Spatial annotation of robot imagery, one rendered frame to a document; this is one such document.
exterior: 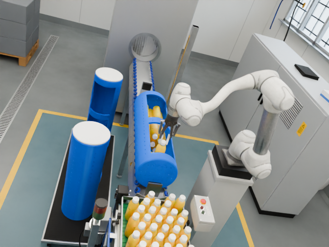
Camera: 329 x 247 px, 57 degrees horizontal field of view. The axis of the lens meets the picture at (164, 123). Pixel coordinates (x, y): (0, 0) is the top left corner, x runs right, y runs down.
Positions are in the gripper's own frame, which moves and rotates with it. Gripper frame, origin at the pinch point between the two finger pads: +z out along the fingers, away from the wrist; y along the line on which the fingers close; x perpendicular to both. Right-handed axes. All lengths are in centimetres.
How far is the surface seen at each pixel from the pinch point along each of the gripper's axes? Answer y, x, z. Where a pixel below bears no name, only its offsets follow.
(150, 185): 2.9, 14.9, 28.1
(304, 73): -175, -144, -18
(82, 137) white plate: 51, -22, 28
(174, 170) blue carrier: -10.7, 10.4, 16.2
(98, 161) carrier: 37, -19, 46
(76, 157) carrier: 54, -19, 45
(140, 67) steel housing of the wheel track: 2, -184, 38
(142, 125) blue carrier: 10.4, -29.1, 12.9
